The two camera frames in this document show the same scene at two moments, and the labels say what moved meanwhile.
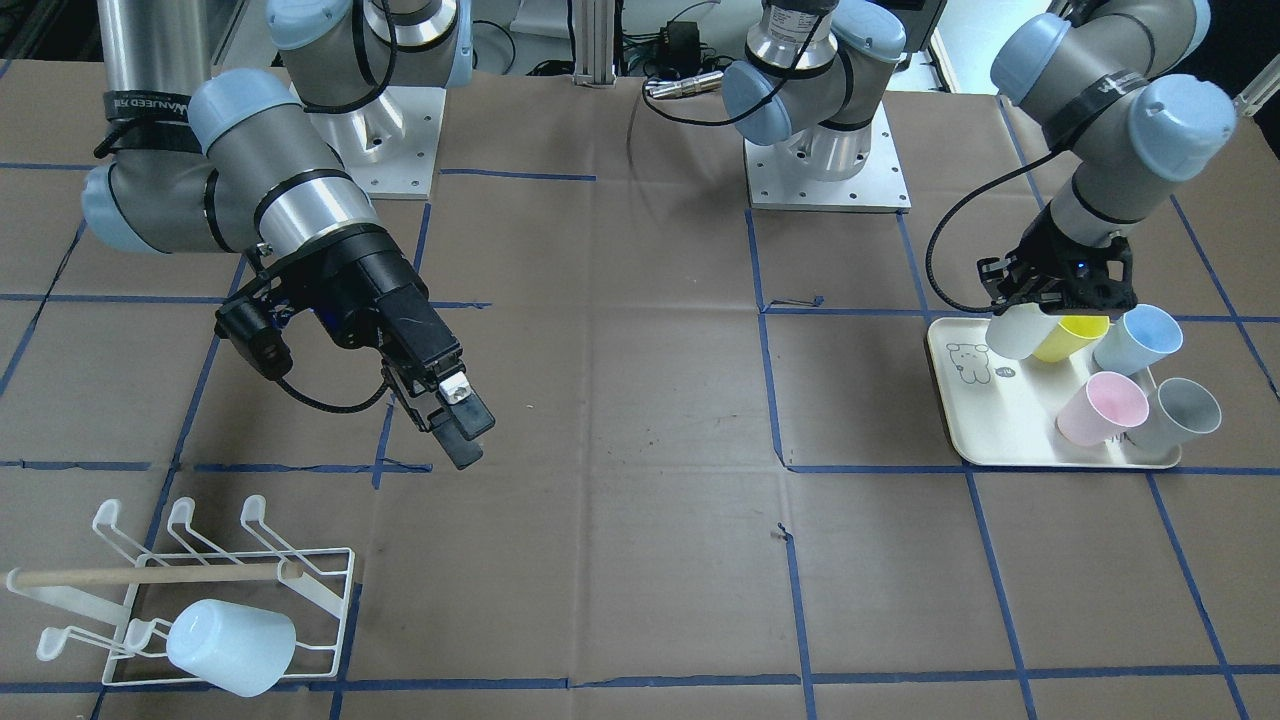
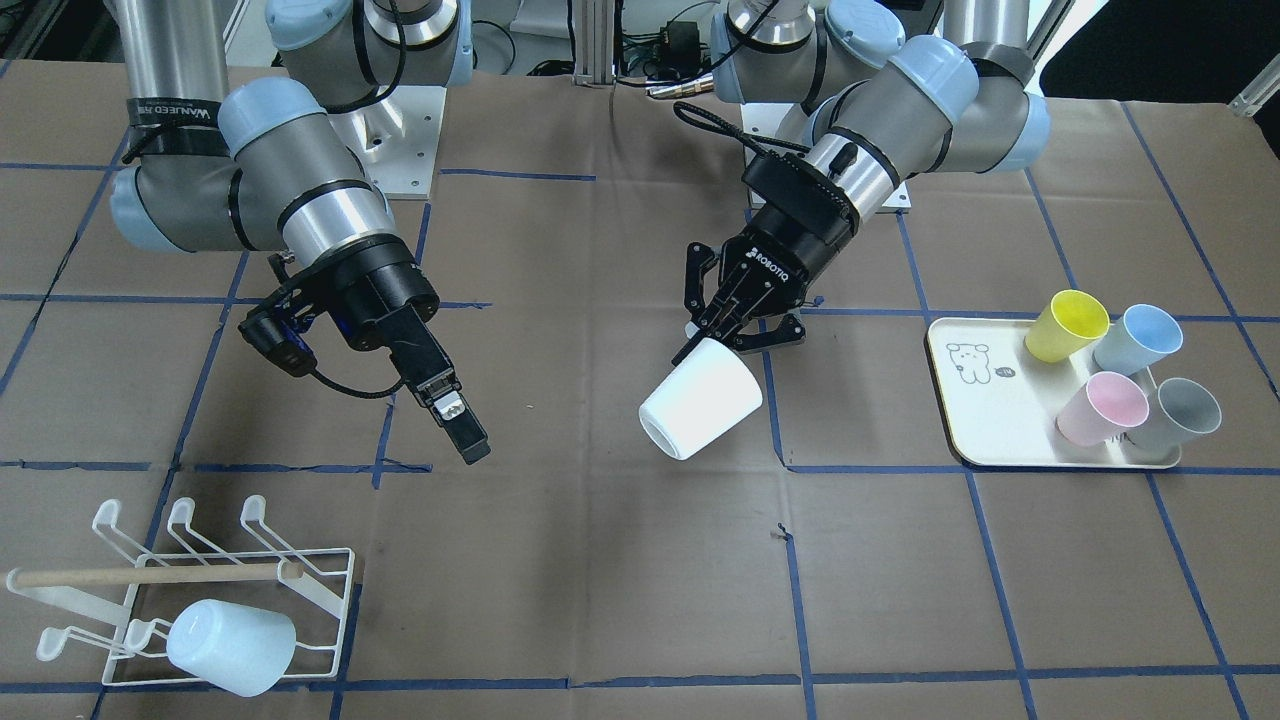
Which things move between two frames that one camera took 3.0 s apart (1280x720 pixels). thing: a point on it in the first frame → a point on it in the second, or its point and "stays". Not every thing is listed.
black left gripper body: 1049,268 → 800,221
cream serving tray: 1003,412 stays
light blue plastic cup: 240,649 stays
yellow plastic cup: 1071,335 stays
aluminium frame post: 594,44 stays
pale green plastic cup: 1019,330 → 709,393
